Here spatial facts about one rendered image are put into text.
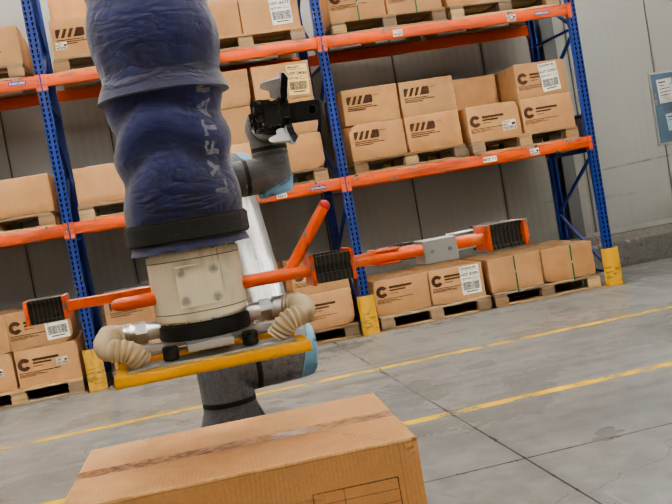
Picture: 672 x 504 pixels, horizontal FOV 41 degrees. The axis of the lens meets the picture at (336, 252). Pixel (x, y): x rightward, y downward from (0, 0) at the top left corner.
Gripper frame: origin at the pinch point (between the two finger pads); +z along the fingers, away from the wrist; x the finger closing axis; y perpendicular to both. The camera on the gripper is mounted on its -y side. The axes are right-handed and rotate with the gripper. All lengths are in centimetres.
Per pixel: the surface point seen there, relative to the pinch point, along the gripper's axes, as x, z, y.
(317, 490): -69, 43, 15
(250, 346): -44, 34, 21
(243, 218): -21.9, 28.1, 17.3
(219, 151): -9.4, 29.3, 19.6
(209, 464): -63, 33, 31
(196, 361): -45, 36, 30
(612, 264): -134, -674, -430
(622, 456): -157, -180, -155
